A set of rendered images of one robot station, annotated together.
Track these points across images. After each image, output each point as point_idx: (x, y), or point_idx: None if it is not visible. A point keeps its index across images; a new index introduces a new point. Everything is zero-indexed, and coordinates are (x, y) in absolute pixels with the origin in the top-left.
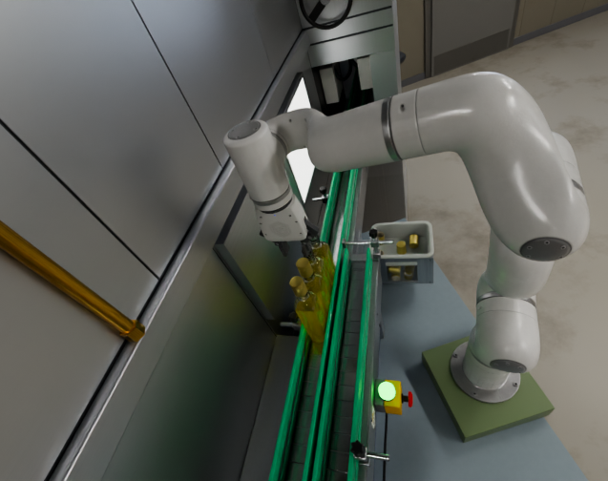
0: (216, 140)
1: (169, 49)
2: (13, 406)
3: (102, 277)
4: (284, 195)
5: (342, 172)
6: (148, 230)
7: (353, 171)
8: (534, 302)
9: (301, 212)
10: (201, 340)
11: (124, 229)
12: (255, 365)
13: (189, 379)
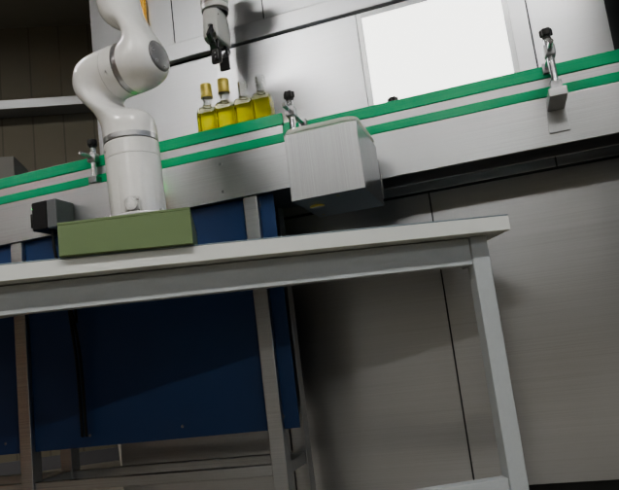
0: (270, 1)
1: None
2: (113, 37)
3: (156, 23)
4: (203, 1)
5: None
6: (186, 20)
7: (449, 90)
8: (115, 46)
9: (208, 17)
10: (171, 96)
11: (177, 13)
12: None
13: (152, 104)
